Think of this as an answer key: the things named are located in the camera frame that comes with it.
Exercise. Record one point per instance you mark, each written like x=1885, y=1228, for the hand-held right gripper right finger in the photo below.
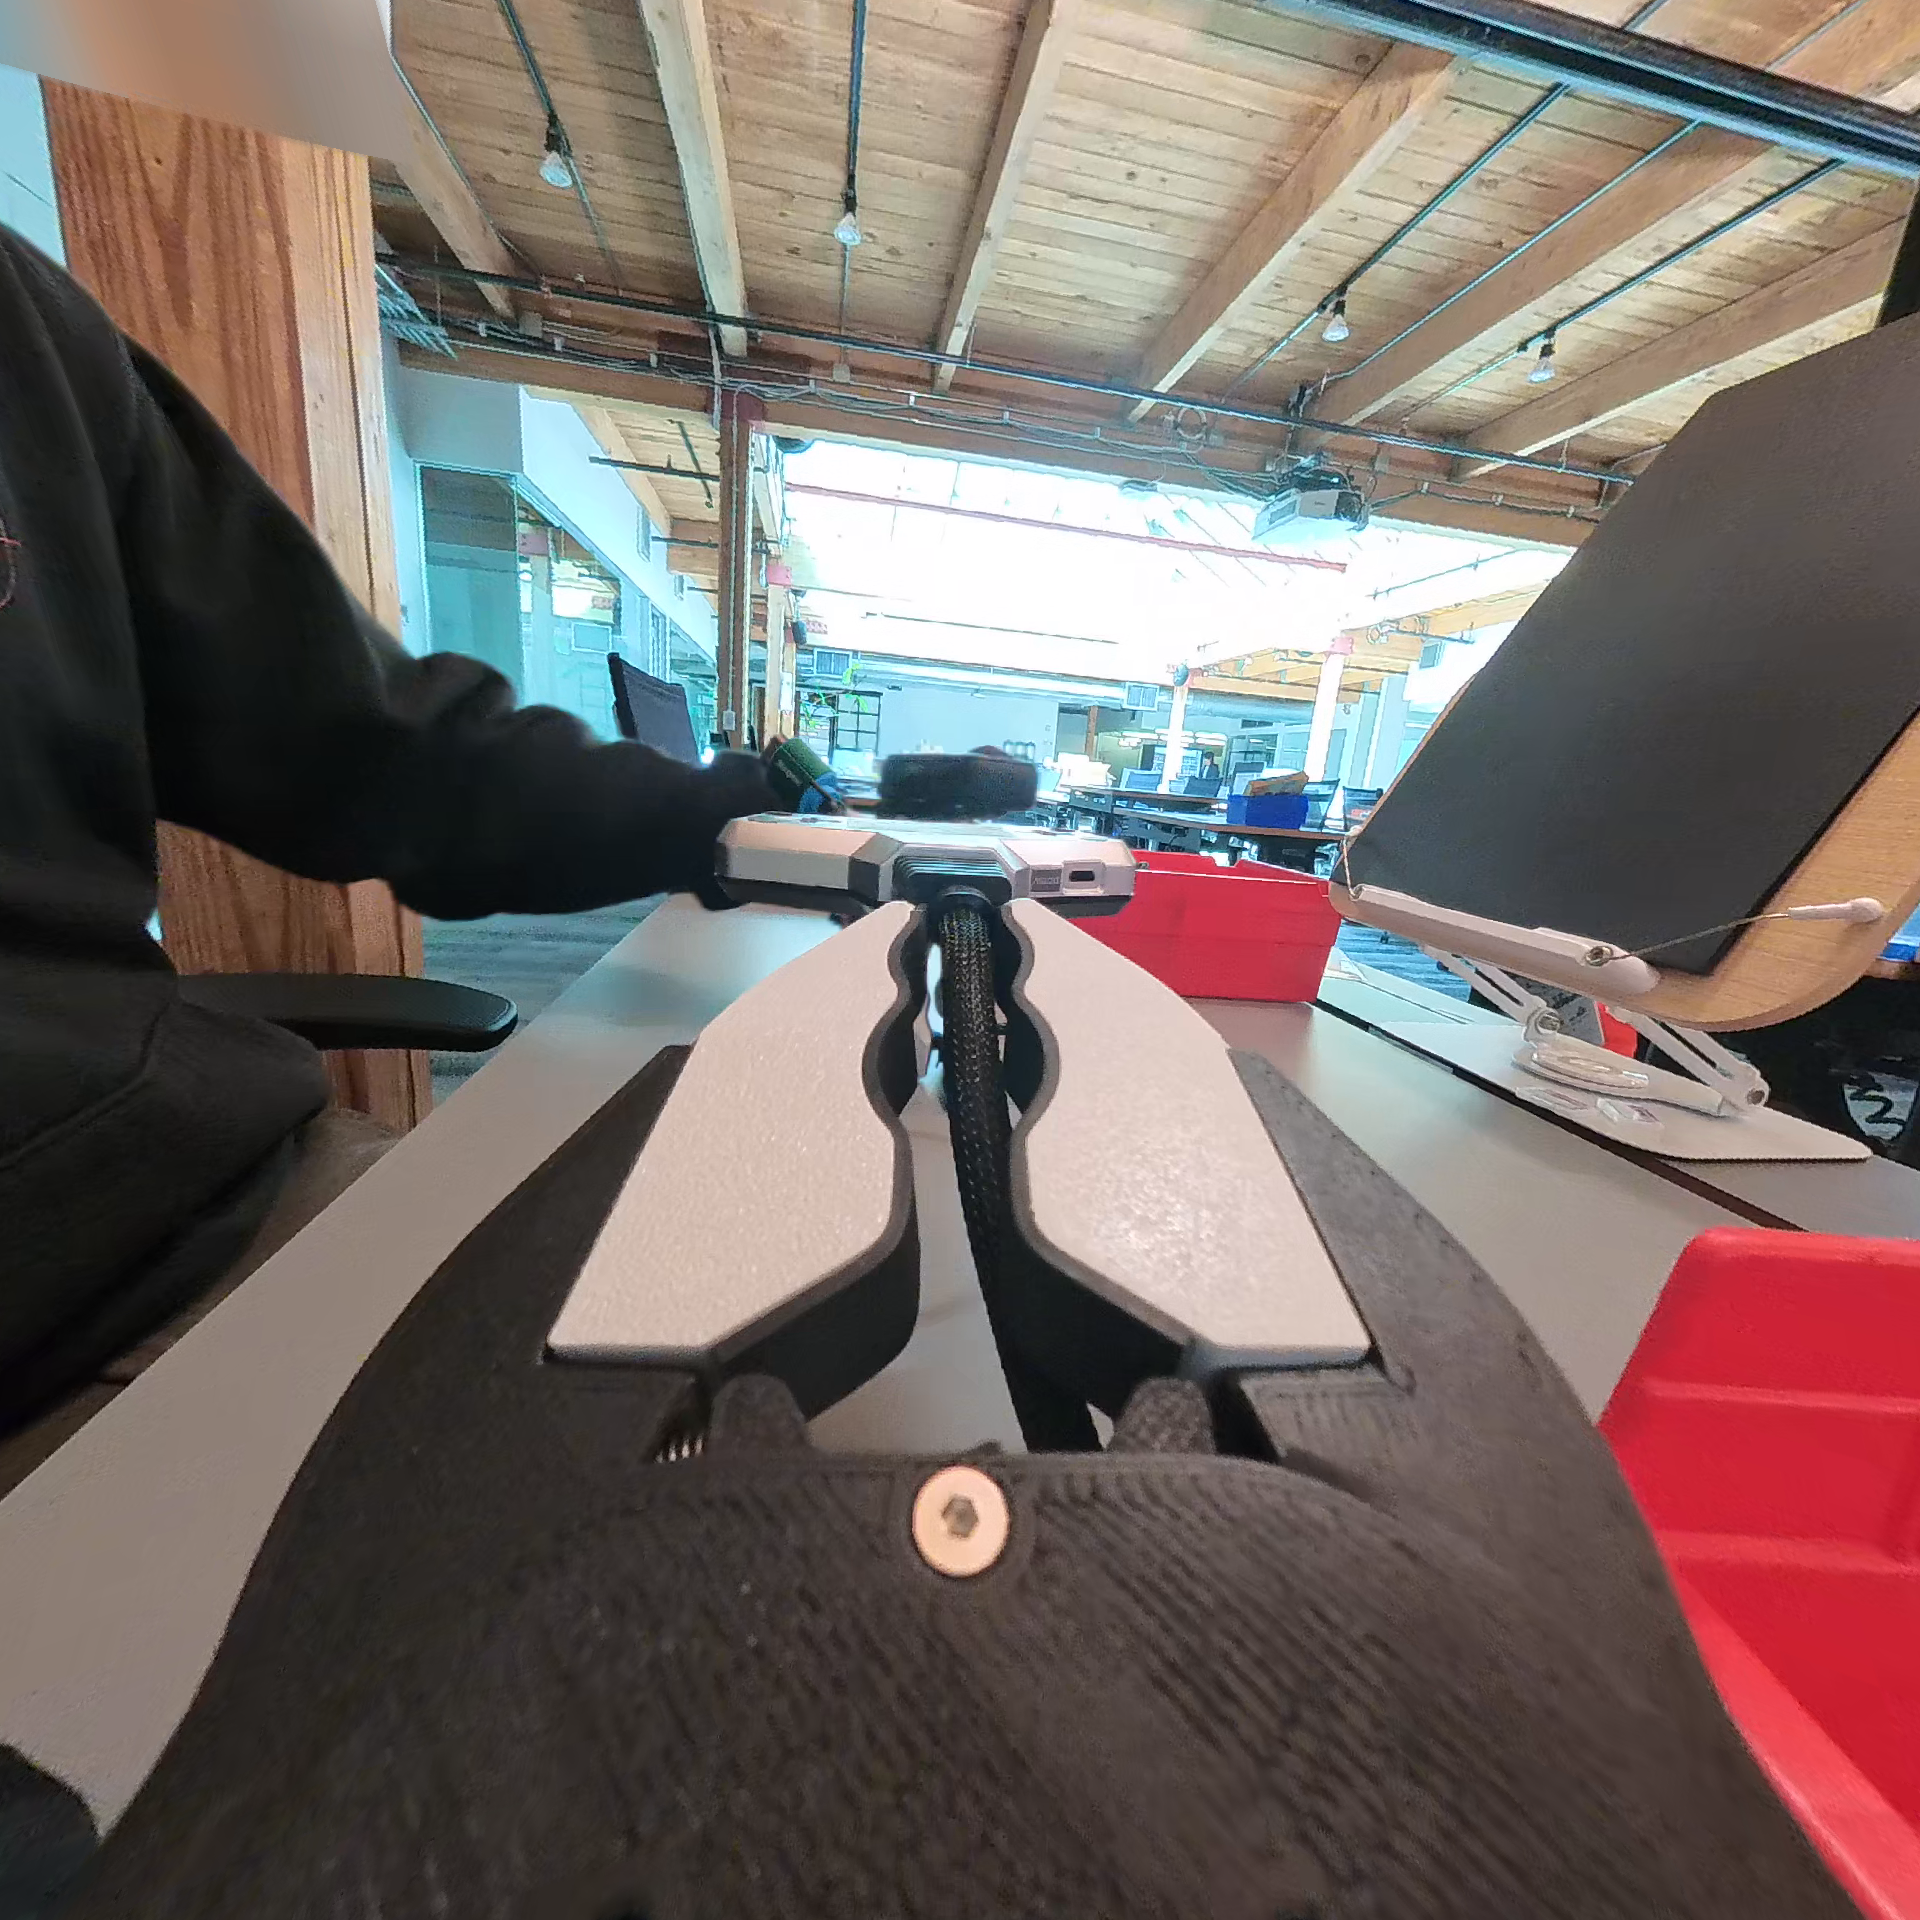
x=1183, y=1201

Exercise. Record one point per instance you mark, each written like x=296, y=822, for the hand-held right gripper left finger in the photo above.
x=720, y=1201

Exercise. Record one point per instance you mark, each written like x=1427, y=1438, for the grey USB hub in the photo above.
x=793, y=860

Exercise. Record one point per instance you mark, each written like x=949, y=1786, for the red plastic bin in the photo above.
x=1800, y=1425
x=1231, y=937

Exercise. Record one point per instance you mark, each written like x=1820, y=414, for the person's left forearm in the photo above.
x=571, y=812

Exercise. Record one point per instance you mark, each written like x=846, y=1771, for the person's right forearm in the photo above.
x=31, y=1844

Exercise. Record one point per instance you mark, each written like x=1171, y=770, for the grey desk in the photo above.
x=1501, y=1201

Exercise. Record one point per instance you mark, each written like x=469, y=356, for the blue storage bin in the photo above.
x=1268, y=812

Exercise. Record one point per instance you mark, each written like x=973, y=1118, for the dark tilted panel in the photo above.
x=652, y=705

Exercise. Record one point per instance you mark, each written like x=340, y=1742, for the black office chair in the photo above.
x=376, y=1008

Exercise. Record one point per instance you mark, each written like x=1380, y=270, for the white folding stand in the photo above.
x=1486, y=941

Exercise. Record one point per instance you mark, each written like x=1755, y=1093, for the ceiling projector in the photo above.
x=1308, y=512

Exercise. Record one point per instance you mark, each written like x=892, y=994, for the glass office partition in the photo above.
x=466, y=570

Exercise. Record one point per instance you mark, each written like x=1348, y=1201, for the person in black hoodie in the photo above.
x=122, y=674

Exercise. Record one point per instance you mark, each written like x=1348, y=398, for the wooden pillar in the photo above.
x=226, y=300

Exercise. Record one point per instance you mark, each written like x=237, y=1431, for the black pole with pleated disc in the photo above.
x=1902, y=253

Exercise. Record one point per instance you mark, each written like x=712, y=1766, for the black ceiling track rail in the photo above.
x=1723, y=98

